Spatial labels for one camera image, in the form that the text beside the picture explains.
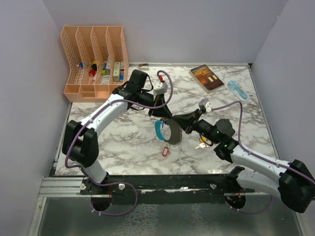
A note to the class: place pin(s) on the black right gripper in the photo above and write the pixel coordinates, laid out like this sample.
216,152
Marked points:
186,120

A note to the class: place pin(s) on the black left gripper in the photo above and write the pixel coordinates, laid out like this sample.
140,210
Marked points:
163,111

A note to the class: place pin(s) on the blue handled key ring organiser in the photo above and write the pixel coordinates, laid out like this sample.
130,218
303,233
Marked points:
169,131

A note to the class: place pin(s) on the red key tag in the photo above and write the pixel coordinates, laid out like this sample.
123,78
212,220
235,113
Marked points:
165,151

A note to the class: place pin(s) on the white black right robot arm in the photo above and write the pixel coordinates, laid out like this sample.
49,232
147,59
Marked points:
292,182

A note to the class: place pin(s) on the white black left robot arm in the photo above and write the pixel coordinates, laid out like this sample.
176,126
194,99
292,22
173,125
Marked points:
80,142

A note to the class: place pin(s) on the yellow tagged key bunch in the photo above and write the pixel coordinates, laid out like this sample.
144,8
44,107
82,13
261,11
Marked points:
202,144

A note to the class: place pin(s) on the orange paperback book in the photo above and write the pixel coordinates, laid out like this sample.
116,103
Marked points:
206,78

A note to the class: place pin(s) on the small beige clip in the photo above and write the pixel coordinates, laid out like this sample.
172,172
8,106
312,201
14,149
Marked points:
143,66

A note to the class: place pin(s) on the blue packaged toothbrush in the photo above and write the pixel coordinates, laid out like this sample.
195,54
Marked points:
238,91

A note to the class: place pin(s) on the green white box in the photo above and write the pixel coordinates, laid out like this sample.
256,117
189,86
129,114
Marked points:
116,72

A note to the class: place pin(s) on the red black small bottle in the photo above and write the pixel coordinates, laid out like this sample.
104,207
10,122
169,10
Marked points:
93,70

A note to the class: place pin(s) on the peach plastic file organiser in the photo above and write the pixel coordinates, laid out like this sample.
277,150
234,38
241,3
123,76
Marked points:
98,61

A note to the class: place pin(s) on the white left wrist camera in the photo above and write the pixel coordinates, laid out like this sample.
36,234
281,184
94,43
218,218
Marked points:
160,88

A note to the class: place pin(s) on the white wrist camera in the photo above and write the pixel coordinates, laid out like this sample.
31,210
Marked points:
205,105
160,88

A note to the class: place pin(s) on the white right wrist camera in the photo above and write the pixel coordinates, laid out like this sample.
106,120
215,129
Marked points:
205,105

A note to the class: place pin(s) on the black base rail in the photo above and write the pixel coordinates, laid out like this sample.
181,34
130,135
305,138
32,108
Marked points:
164,189

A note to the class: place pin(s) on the aluminium frame rail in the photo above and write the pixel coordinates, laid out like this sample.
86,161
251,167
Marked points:
71,186

